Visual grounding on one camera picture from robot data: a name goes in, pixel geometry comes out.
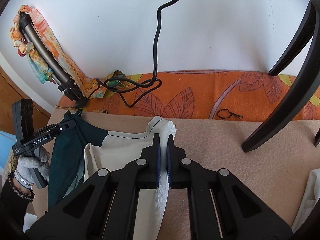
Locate left gloved hand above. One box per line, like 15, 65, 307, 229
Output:
14, 146, 50, 190

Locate light blue chair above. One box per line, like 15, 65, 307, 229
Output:
0, 131, 16, 170

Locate teal and cream printed t-shirt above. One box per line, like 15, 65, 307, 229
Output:
48, 111, 176, 239

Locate colourful floral scarf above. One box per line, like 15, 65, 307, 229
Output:
10, 4, 126, 99

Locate wooden door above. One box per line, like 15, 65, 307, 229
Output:
0, 68, 51, 134

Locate folded silver tripod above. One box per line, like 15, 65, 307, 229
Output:
19, 12, 88, 109

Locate black beaded bracelet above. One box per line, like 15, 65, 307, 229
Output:
6, 172, 35, 203

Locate orange floral bed sheet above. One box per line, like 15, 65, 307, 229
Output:
56, 70, 320, 121

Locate white folded shirt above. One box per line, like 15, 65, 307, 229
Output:
292, 168, 320, 233

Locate peach blanket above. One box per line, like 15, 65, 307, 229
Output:
32, 108, 320, 240

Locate black ring light cable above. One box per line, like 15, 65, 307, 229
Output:
88, 0, 200, 108

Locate black hair tie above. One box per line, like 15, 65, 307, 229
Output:
216, 108, 244, 120

